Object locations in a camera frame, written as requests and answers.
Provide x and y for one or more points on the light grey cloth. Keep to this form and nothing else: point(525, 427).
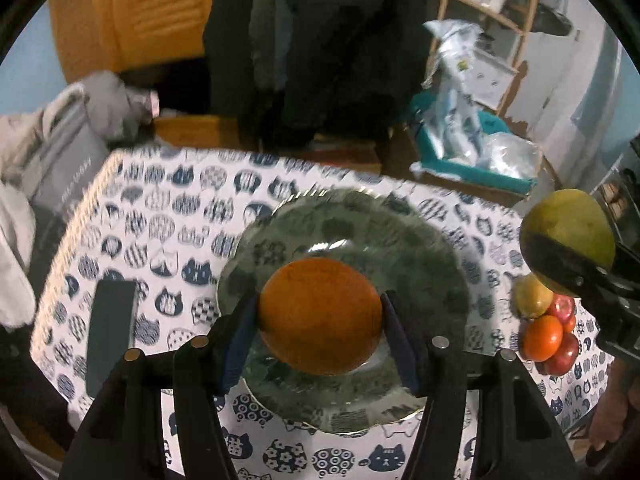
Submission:
point(15, 220)

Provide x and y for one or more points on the white patterned box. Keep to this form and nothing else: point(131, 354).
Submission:
point(492, 80)

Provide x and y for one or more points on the grey hanging garment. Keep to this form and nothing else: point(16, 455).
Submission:
point(270, 25)

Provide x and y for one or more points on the grey bag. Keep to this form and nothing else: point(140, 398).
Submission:
point(65, 160)

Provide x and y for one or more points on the wooden louvered cabinet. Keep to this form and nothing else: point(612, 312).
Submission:
point(150, 10)

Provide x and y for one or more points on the teal box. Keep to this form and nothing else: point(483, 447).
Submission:
point(492, 122)

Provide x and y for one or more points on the small orange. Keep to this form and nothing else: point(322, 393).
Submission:
point(570, 324)

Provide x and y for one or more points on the grey clothing pile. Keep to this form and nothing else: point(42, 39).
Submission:
point(120, 105)

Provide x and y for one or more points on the white rice bag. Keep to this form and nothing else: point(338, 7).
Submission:
point(460, 110)

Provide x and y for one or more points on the clear glass plate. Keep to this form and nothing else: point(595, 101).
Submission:
point(350, 230)

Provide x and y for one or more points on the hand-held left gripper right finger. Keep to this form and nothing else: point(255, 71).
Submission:
point(402, 345)

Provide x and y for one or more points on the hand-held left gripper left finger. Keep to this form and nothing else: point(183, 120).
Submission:
point(240, 340)

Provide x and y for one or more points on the red apple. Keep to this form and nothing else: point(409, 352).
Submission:
point(562, 307)
point(567, 357)

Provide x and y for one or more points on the cat print tablecloth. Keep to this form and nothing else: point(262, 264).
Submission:
point(200, 200)

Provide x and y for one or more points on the dark rectangular phone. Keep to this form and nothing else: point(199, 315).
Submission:
point(112, 335)

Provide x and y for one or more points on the wooden shelf rack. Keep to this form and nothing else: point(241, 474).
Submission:
point(530, 15)

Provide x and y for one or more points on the shoe rack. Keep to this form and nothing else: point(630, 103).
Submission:
point(615, 195)

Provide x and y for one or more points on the black hanging jacket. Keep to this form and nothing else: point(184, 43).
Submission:
point(350, 35)

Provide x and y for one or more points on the clear plastic bag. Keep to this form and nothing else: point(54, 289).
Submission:
point(510, 155)

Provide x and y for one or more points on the dark hanging cloth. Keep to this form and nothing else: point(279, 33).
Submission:
point(552, 15)

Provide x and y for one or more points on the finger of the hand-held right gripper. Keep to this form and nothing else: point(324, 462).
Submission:
point(560, 265)

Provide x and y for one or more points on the person's right hand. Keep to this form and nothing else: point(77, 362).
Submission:
point(612, 405)

